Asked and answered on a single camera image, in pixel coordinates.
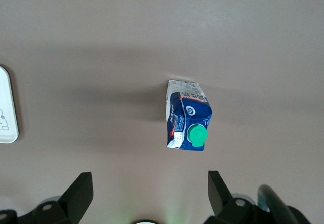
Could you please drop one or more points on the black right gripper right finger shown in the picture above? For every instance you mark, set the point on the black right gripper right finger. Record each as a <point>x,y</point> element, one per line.
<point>222,203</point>

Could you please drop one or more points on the cream rabbit print tray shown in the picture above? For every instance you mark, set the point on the cream rabbit print tray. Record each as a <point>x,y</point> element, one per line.
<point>6,107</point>

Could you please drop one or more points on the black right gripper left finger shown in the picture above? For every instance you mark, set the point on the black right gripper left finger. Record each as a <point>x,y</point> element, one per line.
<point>73,201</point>

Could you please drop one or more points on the blue white milk carton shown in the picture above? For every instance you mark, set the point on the blue white milk carton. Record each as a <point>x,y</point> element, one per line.
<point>187,115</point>

